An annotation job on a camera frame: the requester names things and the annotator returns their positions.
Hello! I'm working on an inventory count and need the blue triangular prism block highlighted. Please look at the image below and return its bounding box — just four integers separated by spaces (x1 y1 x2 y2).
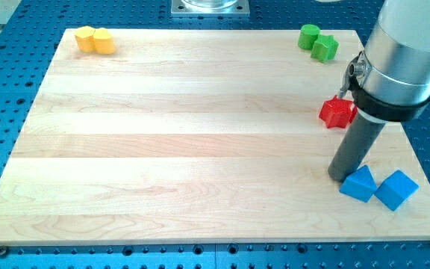
340 165 378 202

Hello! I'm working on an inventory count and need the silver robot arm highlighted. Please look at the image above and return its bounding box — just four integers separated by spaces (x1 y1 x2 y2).
340 0 430 123

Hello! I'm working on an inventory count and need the light wooden board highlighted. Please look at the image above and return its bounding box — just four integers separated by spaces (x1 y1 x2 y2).
0 28 430 246

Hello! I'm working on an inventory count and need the red star block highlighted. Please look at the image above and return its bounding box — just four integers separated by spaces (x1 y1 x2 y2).
319 95 358 129

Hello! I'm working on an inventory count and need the green cylinder block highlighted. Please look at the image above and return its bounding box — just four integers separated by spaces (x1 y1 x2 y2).
298 24 320 50

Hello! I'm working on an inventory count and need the green star block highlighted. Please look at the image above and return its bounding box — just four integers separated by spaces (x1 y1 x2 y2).
311 34 339 63

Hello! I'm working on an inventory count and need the yellow heart block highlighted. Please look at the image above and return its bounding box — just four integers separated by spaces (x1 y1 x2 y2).
93 28 116 55

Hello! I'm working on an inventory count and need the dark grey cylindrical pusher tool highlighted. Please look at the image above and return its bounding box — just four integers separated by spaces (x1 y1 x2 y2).
328 112 386 182

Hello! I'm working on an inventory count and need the yellow hexagon block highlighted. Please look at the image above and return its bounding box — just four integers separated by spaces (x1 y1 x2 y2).
74 25 95 52

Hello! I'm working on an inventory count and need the blue cube block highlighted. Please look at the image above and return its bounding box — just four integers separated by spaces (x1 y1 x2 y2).
374 170 419 211

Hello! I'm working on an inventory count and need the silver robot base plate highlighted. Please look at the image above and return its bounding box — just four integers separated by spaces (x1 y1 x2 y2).
170 0 250 17

